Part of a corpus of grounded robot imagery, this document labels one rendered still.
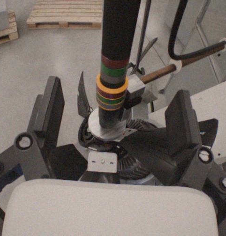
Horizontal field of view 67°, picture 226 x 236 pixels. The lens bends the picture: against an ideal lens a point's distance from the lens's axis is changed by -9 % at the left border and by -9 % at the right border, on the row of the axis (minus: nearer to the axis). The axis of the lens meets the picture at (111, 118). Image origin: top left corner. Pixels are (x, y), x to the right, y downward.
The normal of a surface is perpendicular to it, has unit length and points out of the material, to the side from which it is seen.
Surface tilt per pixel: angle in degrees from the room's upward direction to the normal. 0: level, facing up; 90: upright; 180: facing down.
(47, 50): 0
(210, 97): 50
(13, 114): 0
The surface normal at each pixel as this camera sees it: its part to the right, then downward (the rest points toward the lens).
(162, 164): -0.36, -0.78
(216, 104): -0.71, -0.38
